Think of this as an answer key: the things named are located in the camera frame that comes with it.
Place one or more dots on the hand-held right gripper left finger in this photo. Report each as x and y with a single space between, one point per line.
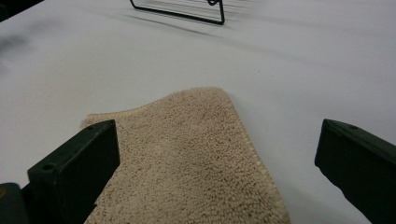
73 168

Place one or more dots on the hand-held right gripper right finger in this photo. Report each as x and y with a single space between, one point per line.
358 161

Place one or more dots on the beige terry towel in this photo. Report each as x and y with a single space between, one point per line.
186 161

